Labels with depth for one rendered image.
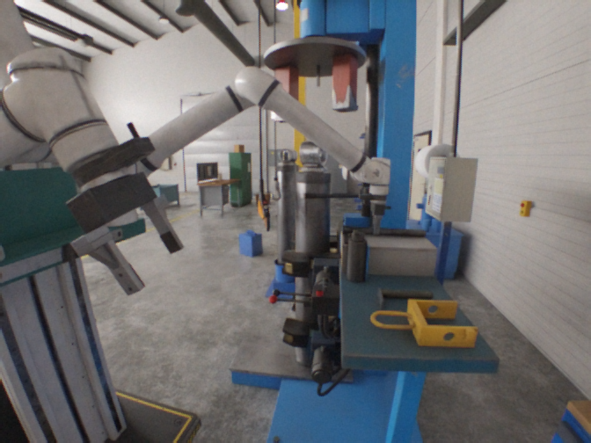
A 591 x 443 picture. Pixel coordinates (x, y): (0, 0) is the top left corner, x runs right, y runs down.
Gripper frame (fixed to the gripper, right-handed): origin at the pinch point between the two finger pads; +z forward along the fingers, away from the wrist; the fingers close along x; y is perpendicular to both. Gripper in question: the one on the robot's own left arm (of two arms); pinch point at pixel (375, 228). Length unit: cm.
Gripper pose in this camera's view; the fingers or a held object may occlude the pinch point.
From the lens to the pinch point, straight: 135.6
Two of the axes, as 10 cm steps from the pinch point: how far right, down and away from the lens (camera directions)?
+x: 1.4, -2.2, 9.6
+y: 9.9, 0.5, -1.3
